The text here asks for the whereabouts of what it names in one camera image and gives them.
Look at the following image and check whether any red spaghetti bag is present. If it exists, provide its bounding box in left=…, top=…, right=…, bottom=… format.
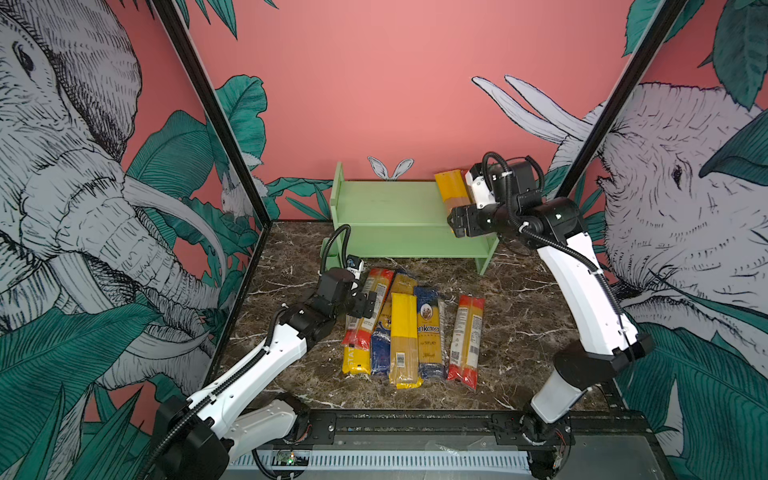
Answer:
left=447, top=295, right=485, bottom=391
left=342, top=268, right=395, bottom=350

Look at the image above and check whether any yellow orange spaghetti bag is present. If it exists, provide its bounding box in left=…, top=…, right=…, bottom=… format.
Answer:
left=434, top=169, right=472, bottom=214

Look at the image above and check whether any small yellow pasta bag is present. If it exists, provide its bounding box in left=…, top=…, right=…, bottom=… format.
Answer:
left=390, top=272, right=418, bottom=295

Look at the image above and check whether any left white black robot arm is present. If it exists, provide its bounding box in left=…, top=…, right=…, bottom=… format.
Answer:
left=135, top=252, right=376, bottom=479

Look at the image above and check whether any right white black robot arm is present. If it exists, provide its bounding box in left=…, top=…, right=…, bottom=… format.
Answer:
left=447, top=152, right=654, bottom=445

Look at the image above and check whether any green two-tier shelf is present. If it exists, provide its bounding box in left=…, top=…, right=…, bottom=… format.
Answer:
left=329, top=163, right=498, bottom=275

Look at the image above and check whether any small green side cup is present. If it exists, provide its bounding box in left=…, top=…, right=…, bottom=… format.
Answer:
left=320, top=238, right=338, bottom=273

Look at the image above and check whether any blue Barilla spaghetti box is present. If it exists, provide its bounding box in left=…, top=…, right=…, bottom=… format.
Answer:
left=370, top=298, right=392, bottom=376

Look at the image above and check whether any yellow Tatime spaghetti bag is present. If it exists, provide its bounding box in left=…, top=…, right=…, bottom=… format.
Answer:
left=342, top=346, right=372, bottom=375

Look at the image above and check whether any long yellow spaghetti bag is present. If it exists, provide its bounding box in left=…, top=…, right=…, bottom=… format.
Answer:
left=389, top=293, right=423, bottom=389

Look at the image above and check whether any blue Ankara spaghetti bag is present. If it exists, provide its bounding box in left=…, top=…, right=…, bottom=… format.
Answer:
left=414, top=286, right=445, bottom=380

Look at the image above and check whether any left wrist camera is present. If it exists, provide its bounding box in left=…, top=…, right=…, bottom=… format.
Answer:
left=344, top=255, right=365, bottom=280

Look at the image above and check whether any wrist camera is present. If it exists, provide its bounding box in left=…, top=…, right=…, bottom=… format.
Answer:
left=464, top=163, right=496, bottom=209
left=344, top=255, right=365, bottom=280

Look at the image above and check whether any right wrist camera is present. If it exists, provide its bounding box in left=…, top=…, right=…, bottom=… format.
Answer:
left=464, top=163, right=496, bottom=209

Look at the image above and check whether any white slotted cable duct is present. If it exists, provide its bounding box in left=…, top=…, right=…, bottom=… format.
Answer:
left=228, top=450, right=530, bottom=474

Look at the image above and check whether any right black frame post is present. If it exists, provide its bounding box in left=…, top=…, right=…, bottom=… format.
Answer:
left=555, top=0, right=687, bottom=197

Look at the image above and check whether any black frame post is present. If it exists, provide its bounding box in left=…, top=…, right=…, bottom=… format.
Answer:
left=151, top=0, right=272, bottom=229
left=555, top=0, right=687, bottom=197

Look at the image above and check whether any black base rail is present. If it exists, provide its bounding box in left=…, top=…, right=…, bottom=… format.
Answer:
left=267, top=409, right=652, bottom=450

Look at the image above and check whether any left black frame post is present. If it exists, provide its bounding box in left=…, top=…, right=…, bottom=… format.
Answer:
left=151, top=0, right=272, bottom=229

